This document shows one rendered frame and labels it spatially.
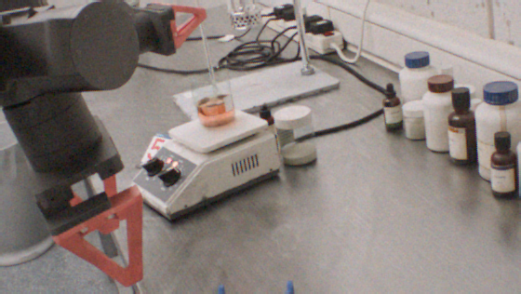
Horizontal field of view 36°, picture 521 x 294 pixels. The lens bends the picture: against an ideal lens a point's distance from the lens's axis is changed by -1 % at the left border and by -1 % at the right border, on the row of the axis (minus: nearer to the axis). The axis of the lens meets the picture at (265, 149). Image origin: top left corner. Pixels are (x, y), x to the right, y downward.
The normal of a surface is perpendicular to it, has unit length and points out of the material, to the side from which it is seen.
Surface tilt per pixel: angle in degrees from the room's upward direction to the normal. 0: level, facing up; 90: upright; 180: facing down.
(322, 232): 0
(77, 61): 84
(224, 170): 90
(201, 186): 90
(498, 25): 90
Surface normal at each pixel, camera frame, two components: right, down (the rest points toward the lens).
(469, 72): -0.93, 0.28
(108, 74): 0.77, 0.00
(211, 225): -0.17, -0.91
